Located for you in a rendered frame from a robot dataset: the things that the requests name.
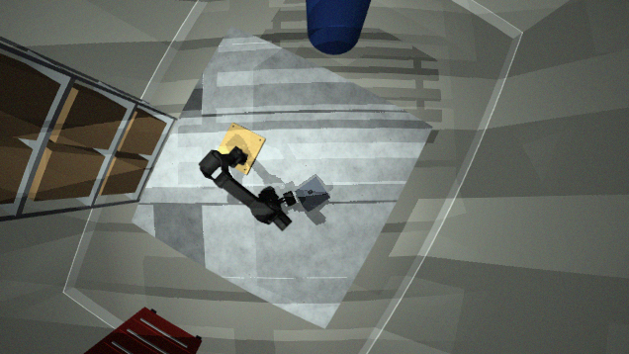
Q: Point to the grey panel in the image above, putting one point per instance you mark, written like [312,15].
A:
[312,194]

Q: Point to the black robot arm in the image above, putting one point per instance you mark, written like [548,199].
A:
[262,208]

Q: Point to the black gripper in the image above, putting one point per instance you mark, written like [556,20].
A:
[289,199]

